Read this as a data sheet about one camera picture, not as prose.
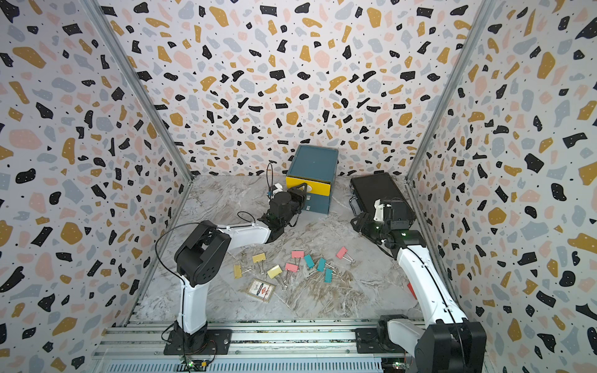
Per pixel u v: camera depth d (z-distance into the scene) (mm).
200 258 524
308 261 923
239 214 735
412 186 1250
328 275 883
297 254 944
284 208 747
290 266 900
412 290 857
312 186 917
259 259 926
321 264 913
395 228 606
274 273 881
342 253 948
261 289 835
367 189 1097
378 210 747
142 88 877
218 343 747
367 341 732
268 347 733
